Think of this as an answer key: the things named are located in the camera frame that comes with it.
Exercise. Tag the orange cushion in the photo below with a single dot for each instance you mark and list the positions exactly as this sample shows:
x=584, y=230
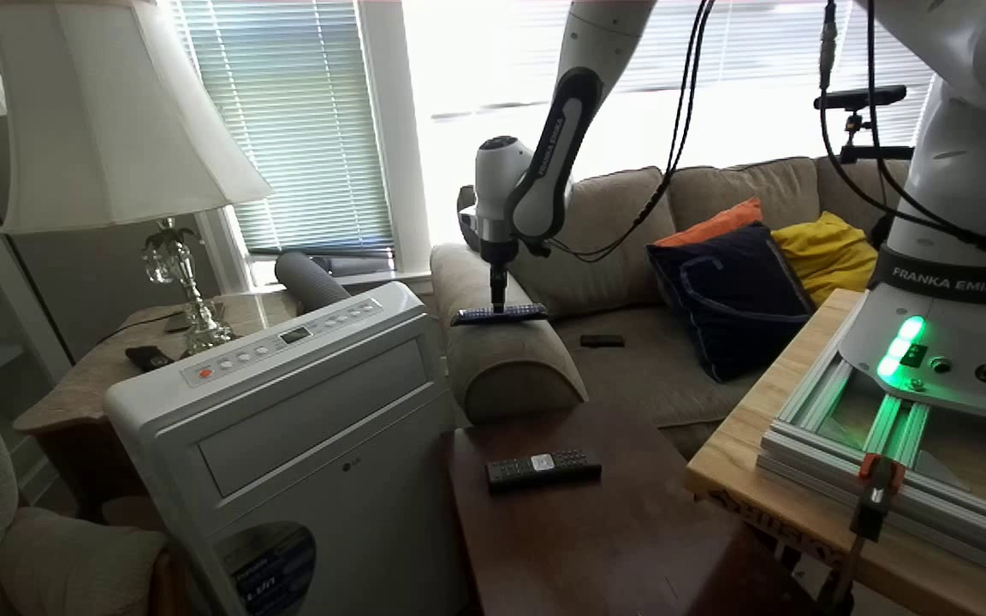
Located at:
x=722, y=223

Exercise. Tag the small black object on table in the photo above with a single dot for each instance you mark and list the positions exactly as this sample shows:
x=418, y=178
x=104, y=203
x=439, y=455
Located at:
x=150, y=357

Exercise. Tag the dark grey remote control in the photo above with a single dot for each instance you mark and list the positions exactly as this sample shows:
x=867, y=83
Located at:
x=543, y=471

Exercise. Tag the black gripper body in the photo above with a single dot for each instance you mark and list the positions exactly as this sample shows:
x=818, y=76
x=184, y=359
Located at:
x=495, y=249

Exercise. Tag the white portable air conditioner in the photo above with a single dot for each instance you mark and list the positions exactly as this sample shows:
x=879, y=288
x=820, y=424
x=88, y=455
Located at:
x=301, y=466

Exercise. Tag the black remote with blue buttons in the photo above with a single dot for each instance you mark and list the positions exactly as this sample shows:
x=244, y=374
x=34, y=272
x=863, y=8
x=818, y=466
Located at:
x=504, y=314

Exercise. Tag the white shade crystal table lamp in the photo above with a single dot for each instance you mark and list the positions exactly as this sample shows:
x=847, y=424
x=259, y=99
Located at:
x=109, y=127

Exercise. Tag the white window blinds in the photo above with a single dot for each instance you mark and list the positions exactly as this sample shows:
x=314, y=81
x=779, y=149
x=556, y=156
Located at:
x=288, y=83

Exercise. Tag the beige fabric sofa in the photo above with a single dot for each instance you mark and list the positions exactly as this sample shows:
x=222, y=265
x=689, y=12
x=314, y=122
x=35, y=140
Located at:
x=538, y=367

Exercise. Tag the black camera on stand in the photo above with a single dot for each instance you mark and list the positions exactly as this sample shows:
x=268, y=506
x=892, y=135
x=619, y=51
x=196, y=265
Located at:
x=857, y=103

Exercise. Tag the beige armchair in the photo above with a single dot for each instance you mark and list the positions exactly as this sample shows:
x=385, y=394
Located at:
x=66, y=565

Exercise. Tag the yellow cushion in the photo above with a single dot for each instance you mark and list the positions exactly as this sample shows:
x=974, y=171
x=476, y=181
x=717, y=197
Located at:
x=828, y=253

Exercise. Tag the small black object on sofa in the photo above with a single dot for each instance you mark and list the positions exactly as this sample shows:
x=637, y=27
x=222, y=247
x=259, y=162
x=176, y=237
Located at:
x=601, y=338

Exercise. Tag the wooden lamp end table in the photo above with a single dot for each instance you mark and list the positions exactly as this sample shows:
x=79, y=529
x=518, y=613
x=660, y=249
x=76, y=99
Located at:
x=69, y=418

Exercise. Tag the light wooden robot platform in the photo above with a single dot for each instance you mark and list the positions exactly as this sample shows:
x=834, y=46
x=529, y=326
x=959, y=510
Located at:
x=863, y=446

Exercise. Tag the navy blue cushion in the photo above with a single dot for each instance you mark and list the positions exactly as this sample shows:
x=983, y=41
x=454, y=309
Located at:
x=739, y=297

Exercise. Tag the dark wooden side table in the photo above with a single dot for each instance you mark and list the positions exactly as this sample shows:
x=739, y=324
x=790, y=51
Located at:
x=628, y=545

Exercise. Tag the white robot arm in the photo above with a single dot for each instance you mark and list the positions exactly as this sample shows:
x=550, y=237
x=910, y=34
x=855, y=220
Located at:
x=949, y=191

